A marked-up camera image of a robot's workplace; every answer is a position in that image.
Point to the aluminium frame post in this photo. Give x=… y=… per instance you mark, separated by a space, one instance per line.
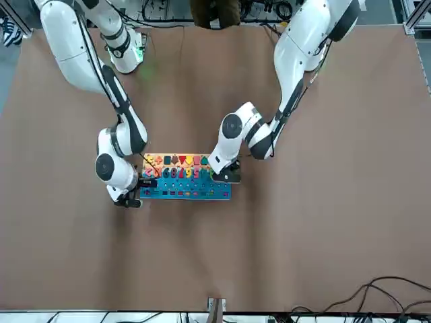
x=216 y=309

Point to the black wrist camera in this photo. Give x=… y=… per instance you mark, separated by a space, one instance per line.
x=235 y=176
x=128 y=202

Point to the black white striped shoe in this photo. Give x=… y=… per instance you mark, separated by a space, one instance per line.
x=10 y=32

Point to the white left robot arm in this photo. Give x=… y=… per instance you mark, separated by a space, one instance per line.
x=303 y=43

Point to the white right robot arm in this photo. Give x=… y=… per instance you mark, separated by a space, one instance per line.
x=67 y=40

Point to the aluminium frame rail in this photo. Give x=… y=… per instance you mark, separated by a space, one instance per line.
x=23 y=30
x=410 y=26

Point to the colourful toy puzzle board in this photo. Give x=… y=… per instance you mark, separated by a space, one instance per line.
x=188 y=188

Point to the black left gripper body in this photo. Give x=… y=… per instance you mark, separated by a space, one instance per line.
x=220 y=178

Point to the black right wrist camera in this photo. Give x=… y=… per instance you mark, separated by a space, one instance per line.
x=128 y=202

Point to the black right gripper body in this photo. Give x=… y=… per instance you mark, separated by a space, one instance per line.
x=143 y=183

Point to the person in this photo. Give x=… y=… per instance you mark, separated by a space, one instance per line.
x=215 y=13

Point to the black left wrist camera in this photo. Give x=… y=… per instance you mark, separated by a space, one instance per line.
x=235 y=176

